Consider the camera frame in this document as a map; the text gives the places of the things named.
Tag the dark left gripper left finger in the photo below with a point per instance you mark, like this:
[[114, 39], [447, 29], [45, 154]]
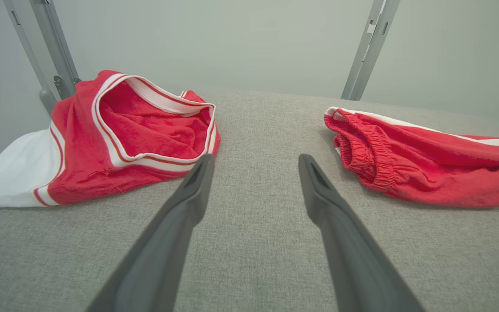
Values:
[[158, 268]]

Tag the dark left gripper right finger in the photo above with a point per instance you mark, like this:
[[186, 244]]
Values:
[[358, 268]]

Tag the red shorts with white stripe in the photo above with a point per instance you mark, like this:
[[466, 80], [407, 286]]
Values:
[[427, 169]]

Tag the red jersey with white sleeves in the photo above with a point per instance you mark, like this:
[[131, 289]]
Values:
[[80, 164]]

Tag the grey fabric sofa cushion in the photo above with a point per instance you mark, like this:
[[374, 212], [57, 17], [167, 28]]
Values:
[[254, 130]]

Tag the grey corner post rounded foot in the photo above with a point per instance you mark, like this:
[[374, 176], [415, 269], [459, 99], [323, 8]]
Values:
[[48, 102]]

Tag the grey metal partition post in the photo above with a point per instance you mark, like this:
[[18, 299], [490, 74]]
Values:
[[363, 47], [375, 47]]

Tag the grey corner post with bracket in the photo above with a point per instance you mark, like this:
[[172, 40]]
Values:
[[55, 43]]

